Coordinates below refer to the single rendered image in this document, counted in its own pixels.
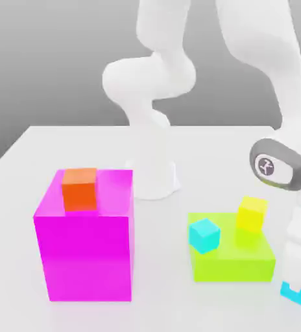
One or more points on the large magenta box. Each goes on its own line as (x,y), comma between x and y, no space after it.
(88,256)

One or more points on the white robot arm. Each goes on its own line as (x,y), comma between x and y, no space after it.
(150,83)

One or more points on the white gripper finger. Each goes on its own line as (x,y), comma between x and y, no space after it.
(294,264)

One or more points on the small orange cube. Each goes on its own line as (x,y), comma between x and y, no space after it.
(80,195)

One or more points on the large lime green box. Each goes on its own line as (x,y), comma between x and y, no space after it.
(233,264)

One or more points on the small yellow cube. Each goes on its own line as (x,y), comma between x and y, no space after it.
(250,214)

